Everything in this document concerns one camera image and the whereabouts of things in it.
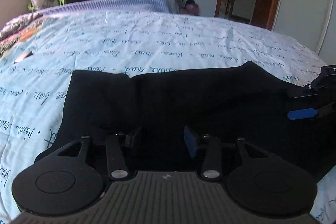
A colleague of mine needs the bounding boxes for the blue striped blanket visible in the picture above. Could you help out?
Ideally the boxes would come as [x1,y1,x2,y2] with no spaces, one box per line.
[38,0,173,15]

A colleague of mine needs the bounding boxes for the black pants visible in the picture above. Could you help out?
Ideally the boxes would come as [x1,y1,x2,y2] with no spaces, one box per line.
[38,62,335,179]

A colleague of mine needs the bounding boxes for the white script-print duvet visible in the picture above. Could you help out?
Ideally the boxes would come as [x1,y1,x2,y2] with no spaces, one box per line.
[1,10,325,223]

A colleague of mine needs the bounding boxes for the black power adapter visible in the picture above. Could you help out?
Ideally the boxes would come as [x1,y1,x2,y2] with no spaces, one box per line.
[14,51,33,64]

